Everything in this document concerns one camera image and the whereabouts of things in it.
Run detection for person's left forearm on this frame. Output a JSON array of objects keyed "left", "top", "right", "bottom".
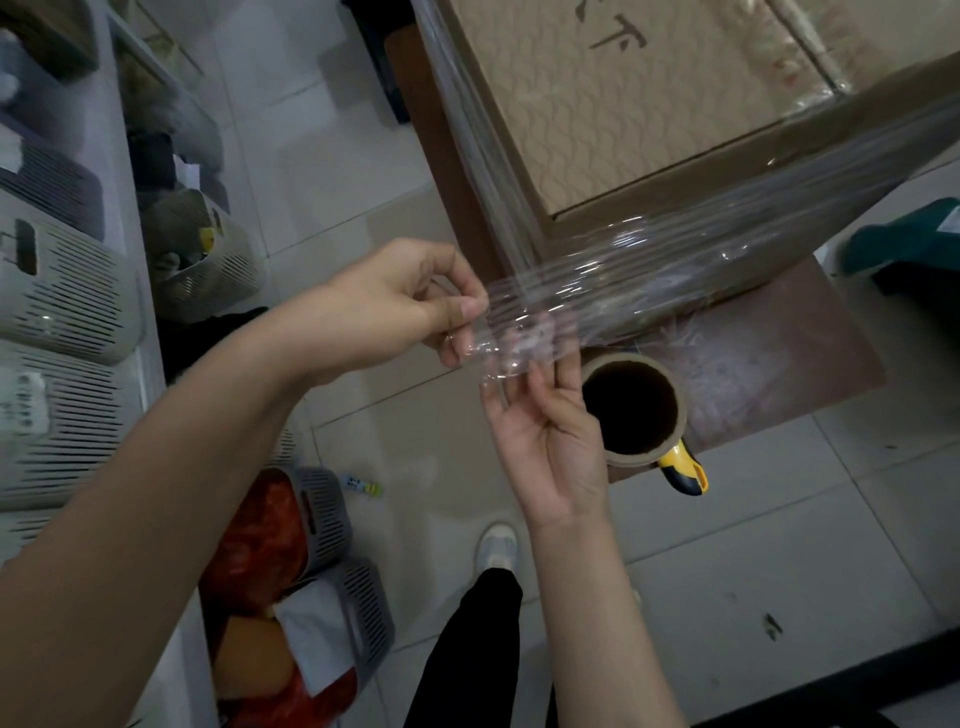
[{"left": 0, "top": 288, "right": 339, "bottom": 728}]

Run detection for yellow utility knife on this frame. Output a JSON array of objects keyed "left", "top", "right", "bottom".
[{"left": 657, "top": 438, "right": 710, "bottom": 498}]

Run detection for dark grey rack basket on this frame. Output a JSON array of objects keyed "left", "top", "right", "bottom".
[{"left": 0, "top": 133, "right": 106, "bottom": 243}]

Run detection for brown wooden board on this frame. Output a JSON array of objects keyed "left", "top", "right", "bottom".
[{"left": 384, "top": 26, "right": 889, "bottom": 485}]

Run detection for white storage rack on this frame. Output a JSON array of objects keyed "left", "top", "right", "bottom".
[{"left": 0, "top": 0, "right": 219, "bottom": 728}]

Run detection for dark low cabinet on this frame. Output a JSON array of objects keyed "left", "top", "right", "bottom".
[{"left": 343, "top": 0, "right": 415, "bottom": 127}]

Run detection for grey plastic basket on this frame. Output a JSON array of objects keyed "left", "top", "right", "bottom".
[
  {"left": 200, "top": 464, "right": 355, "bottom": 603},
  {"left": 212, "top": 557, "right": 397, "bottom": 728}
]

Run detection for stretch film roll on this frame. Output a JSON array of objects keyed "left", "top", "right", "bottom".
[{"left": 581, "top": 352, "right": 690, "bottom": 470}]

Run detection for red cloth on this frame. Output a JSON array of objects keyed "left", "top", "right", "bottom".
[{"left": 200, "top": 476, "right": 310, "bottom": 603}]

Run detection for white rack basket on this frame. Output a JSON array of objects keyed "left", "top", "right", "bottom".
[
  {"left": 0, "top": 339, "right": 145, "bottom": 513},
  {"left": 0, "top": 508, "right": 63, "bottom": 565},
  {"left": 0, "top": 189, "right": 145, "bottom": 367}
]

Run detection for person's right forearm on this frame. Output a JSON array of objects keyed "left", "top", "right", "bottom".
[{"left": 528, "top": 506, "right": 689, "bottom": 728}]

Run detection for person's right hand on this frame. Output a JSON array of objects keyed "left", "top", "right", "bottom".
[{"left": 479, "top": 314, "right": 611, "bottom": 531}]

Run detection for person's black trousers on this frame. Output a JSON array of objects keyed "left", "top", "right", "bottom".
[{"left": 403, "top": 567, "right": 560, "bottom": 728}]

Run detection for person's left white shoe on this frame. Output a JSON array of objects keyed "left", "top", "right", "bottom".
[{"left": 473, "top": 521, "right": 520, "bottom": 580}]

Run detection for person's left hand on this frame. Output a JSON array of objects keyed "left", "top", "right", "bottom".
[{"left": 322, "top": 238, "right": 491, "bottom": 388}]

